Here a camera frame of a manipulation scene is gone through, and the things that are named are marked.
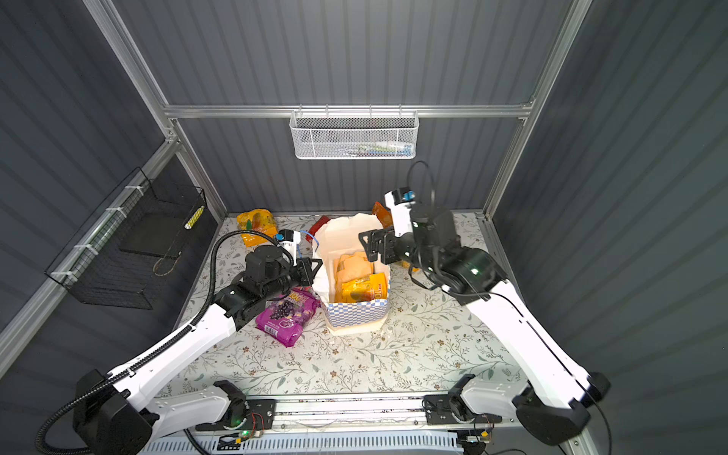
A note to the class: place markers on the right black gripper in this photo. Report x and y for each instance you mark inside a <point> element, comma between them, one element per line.
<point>385,237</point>

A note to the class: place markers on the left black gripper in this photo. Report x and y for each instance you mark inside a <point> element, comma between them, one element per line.
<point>306,274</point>

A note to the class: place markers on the purple grape snack bag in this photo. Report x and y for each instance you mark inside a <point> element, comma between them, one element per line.
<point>286,318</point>

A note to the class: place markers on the white checkered paper bag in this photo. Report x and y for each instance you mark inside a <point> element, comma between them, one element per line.
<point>338,237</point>

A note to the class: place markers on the yellow snack bag front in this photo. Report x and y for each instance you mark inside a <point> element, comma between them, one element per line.
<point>370,288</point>

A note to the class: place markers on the yellow snack bag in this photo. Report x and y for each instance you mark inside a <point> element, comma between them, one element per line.
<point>370,288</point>
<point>259,220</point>

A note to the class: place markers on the tan bread snack pack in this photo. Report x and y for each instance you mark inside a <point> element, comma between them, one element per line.
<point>351,267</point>

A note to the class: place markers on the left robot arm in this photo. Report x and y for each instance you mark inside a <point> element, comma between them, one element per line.
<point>127,415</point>

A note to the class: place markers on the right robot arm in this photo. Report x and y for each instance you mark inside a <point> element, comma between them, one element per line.
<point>554,405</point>

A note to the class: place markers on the yellow snack bag far left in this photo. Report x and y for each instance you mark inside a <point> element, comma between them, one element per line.
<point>259,220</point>

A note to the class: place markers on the red candy bag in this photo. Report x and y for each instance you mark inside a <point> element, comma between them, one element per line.
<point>322,221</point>

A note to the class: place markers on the small orange snack packet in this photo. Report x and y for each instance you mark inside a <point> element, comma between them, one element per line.
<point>383,215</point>

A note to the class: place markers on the floral table mat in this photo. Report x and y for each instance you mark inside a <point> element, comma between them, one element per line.
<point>427,344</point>

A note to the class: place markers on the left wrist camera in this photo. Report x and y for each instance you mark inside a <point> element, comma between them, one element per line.
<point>290,241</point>

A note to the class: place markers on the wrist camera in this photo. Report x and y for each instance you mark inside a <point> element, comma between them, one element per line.
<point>290,241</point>
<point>399,202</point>

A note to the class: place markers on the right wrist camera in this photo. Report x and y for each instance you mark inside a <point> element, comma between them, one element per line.
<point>399,202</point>

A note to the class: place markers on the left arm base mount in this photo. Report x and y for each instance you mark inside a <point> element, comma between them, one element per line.
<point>256,414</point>

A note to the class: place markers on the white wire wall basket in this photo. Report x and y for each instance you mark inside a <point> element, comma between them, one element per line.
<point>350,137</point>

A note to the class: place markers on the black wire side basket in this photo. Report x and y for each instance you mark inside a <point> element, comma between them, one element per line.
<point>124,258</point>

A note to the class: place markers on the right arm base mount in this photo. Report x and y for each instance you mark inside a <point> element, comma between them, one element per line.
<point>440,409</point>

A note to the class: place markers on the white ventilated rail cover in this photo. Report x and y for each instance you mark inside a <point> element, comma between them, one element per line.
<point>392,442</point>

